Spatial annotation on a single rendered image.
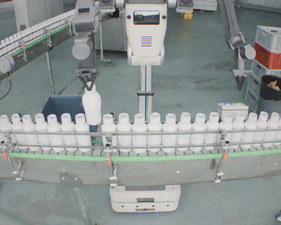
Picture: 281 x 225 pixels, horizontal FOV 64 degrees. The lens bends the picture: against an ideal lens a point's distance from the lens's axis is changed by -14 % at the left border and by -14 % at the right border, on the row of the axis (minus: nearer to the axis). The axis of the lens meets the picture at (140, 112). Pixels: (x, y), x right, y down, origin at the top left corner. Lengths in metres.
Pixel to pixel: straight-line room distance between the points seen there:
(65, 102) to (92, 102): 0.75
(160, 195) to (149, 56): 0.98
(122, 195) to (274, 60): 2.31
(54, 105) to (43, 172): 0.62
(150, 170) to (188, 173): 0.17
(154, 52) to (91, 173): 0.76
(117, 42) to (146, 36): 3.36
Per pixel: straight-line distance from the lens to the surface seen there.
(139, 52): 1.46
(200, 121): 1.00
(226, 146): 1.00
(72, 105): 1.66
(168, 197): 1.88
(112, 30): 4.76
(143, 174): 1.12
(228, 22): 1.13
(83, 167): 1.11
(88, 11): 0.86
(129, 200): 1.89
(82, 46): 0.77
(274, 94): 2.75
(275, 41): 3.08
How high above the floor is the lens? 1.71
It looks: 33 degrees down
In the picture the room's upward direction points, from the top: straight up
